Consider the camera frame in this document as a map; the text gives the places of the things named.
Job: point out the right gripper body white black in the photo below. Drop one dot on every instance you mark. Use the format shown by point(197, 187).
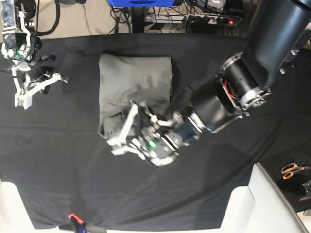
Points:
point(33, 77)

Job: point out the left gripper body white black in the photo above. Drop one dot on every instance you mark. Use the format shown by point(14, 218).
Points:
point(143, 134)

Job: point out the grey T-shirt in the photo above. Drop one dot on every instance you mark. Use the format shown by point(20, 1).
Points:
point(124, 80)

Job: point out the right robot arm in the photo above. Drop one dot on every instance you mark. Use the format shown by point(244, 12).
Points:
point(20, 45)

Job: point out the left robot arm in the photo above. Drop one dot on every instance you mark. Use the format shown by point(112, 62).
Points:
point(242, 82)

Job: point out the black table cloth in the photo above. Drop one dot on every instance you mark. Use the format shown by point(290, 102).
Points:
point(54, 155)

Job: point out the red blue clamp bottom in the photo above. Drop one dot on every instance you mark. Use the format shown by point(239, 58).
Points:
point(77, 224)

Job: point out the blue plastic box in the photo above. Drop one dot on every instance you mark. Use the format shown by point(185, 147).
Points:
point(141, 3)

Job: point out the power strip with red light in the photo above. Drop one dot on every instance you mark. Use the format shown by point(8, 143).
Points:
point(212, 19)

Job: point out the white bin right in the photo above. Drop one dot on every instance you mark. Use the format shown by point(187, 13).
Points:
point(260, 207)

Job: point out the white bin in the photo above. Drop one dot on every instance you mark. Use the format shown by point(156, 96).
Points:
point(260, 207)
point(13, 215)

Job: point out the white bin left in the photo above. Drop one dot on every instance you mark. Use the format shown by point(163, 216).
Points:
point(13, 215)

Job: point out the small black object right edge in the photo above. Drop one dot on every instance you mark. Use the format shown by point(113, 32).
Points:
point(307, 188)

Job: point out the black table leg post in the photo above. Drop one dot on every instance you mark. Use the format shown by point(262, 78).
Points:
point(138, 15)

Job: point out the orange handled scissors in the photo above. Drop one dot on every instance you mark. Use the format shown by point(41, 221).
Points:
point(291, 169)

